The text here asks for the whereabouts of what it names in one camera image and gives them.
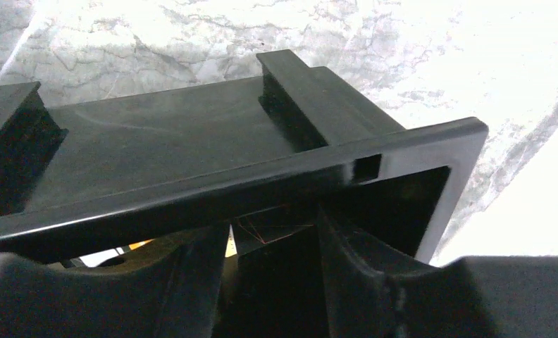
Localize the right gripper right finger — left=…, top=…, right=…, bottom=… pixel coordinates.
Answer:
left=317, top=208, right=558, bottom=337

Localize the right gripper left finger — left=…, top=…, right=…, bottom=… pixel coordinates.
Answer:
left=0, top=225, right=229, bottom=337

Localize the black card box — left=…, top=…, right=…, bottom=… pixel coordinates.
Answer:
left=0, top=50, right=488, bottom=262

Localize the white card stack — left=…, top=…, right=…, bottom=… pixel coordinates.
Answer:
left=79, top=248, right=124, bottom=268

